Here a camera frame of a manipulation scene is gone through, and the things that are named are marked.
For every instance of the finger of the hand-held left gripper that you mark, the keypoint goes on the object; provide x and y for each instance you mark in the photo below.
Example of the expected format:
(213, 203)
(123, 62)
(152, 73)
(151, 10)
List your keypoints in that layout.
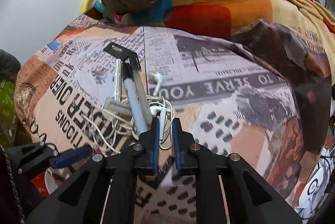
(73, 154)

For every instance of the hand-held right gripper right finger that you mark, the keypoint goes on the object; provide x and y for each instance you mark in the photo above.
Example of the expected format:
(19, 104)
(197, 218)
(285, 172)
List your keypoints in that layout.
(176, 145)

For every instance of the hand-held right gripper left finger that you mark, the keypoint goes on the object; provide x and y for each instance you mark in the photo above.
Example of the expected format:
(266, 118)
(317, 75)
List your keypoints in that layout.
(155, 140)

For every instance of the white disposable razor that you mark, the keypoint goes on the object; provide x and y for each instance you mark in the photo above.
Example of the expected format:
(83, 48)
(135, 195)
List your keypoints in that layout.
(116, 106)

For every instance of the red paper bag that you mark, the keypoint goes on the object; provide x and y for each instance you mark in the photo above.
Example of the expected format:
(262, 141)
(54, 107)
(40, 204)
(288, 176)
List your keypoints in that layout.
(38, 183)

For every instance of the newspaper print blanket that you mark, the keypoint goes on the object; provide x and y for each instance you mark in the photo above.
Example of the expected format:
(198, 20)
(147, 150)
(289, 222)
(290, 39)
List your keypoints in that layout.
(209, 77)

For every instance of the green leaf print bag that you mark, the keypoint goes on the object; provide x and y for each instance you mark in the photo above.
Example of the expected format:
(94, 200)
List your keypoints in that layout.
(7, 109)

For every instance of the dark grey bag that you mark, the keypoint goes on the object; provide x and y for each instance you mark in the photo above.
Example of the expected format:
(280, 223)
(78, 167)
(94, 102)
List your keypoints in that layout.
(7, 62)

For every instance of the multicoloured checked blanket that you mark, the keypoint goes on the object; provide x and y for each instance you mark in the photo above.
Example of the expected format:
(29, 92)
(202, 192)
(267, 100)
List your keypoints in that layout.
(209, 9)

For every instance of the yellow blanket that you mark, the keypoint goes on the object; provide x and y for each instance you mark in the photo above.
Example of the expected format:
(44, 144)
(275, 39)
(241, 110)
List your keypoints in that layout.
(308, 17)

